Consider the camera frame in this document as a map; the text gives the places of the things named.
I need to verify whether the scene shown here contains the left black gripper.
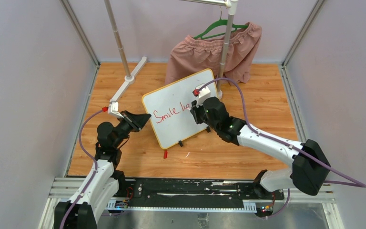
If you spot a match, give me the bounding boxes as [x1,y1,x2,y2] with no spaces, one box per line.
[113,111,151,148]

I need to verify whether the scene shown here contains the yellow framed whiteboard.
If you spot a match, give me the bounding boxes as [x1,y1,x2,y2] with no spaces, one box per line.
[142,69,214,149]

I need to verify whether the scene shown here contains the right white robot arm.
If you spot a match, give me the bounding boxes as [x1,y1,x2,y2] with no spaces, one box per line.
[190,97,330,199]

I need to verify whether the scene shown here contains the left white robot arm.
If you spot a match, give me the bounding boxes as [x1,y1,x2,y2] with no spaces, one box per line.
[53,111,151,229]

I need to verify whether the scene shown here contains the pink shorts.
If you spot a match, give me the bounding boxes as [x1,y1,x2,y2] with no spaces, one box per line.
[164,22,262,84]

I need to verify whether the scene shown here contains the green clothes hanger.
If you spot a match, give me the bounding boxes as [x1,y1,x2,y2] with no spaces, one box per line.
[194,8,249,40]

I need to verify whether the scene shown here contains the silver clothes rack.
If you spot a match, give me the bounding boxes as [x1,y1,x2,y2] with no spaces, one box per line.
[104,0,239,111]

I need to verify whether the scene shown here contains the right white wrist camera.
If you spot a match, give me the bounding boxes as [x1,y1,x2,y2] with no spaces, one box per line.
[193,84,211,107]

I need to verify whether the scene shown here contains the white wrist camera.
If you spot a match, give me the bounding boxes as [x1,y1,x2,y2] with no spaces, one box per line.
[107,101,123,119]
[193,84,211,107]

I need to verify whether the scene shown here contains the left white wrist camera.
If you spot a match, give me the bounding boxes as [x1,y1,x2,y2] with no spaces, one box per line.
[107,101,123,119]

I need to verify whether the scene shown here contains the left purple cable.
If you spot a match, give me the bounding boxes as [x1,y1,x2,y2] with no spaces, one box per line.
[58,106,109,229]

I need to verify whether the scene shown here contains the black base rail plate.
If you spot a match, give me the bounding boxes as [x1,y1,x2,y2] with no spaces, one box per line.
[49,177,336,214]

